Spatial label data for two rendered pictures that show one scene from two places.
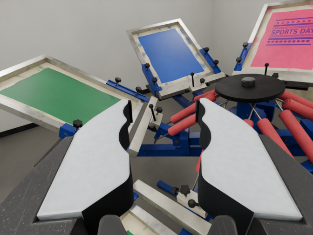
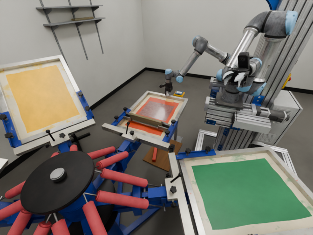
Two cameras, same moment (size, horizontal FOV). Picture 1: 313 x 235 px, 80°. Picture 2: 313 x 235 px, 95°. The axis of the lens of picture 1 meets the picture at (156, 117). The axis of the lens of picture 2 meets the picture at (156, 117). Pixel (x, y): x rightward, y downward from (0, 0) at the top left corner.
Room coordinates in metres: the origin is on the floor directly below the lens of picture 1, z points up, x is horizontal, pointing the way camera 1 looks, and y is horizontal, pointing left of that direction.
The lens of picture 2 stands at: (0.82, 0.13, 1.96)
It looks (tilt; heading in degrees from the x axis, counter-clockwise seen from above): 39 degrees down; 220
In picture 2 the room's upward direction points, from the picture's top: 2 degrees counter-clockwise
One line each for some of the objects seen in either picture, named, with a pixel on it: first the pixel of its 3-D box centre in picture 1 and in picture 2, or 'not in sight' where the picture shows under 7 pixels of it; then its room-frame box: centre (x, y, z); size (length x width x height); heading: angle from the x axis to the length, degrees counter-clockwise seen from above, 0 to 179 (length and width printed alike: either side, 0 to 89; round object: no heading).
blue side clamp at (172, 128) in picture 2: not in sight; (170, 132); (-0.03, -0.40, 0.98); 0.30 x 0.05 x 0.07; 14
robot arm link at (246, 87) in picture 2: not in sight; (242, 81); (-0.19, 0.02, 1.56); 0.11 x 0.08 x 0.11; 83
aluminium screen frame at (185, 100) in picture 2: not in sight; (154, 112); (-0.19, -0.73, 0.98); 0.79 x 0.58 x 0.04; 14
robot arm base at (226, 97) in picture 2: not in sight; (230, 94); (-0.46, -0.07, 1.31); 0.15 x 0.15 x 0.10
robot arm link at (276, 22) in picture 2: not in sight; (264, 59); (-0.45, 0.07, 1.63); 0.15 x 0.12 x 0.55; 83
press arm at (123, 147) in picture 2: not in sight; (126, 144); (0.35, -0.59, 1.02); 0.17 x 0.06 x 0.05; 14
